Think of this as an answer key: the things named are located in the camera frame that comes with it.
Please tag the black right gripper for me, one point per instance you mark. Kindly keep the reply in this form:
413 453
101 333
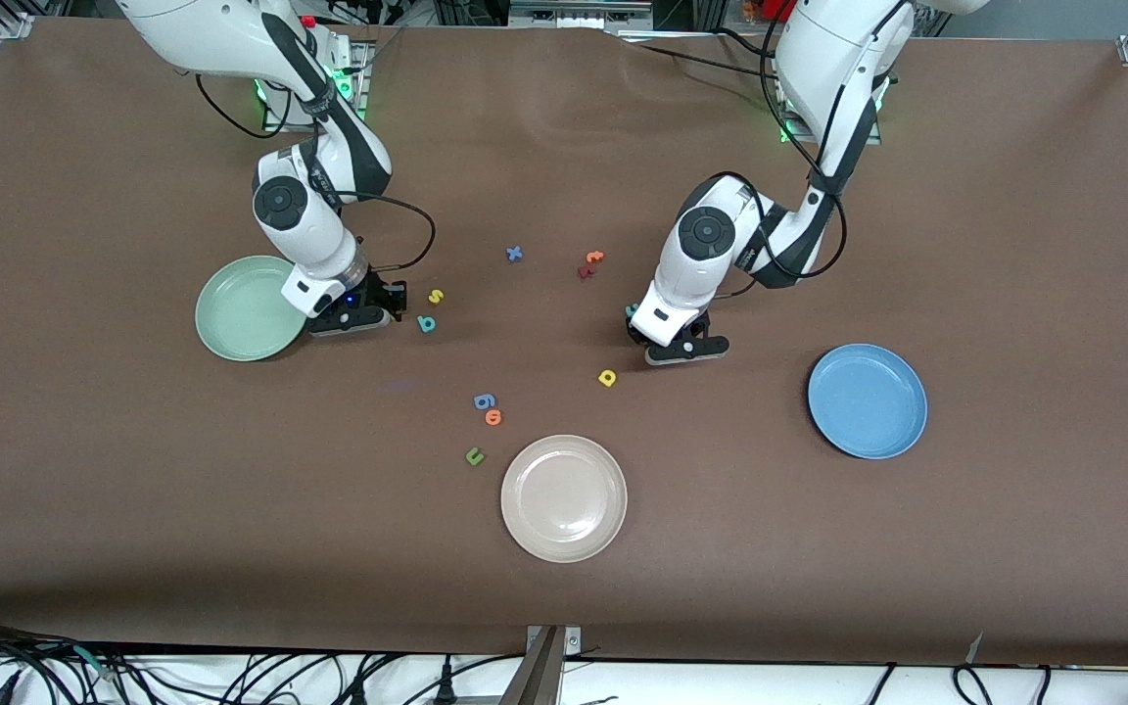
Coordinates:
375 293

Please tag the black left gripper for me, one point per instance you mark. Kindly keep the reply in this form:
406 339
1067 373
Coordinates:
639 337

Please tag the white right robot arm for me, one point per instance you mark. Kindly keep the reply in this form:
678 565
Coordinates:
300 215

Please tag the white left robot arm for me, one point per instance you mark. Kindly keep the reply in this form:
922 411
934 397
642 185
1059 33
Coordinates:
711 235

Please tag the blue foam letter g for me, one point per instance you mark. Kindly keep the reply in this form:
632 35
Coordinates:
477 400

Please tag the green plate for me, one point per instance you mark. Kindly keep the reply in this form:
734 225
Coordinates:
246 313

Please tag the beige plate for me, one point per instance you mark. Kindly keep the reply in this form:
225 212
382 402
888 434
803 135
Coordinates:
564 499

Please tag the green foam letter u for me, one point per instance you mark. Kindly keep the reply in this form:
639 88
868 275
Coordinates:
473 461

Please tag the blue plate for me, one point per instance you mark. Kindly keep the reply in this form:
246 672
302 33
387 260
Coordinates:
868 401

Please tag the brown table cover sheet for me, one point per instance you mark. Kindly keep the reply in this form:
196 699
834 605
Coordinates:
564 587

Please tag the grey equipment rack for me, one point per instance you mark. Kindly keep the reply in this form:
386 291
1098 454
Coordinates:
574 15

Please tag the red box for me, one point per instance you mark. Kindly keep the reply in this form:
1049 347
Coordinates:
777 8

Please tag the black power plug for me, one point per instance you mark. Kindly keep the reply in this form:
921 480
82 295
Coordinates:
445 685

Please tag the white paper tag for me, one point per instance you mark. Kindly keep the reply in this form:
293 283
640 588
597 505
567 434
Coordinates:
976 648

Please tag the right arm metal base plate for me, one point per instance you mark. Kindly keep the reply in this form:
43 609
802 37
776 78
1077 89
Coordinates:
364 59

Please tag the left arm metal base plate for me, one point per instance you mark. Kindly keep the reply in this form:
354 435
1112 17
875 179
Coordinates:
783 138

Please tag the metal table edge bracket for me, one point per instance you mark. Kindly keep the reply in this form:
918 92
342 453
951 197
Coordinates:
546 676

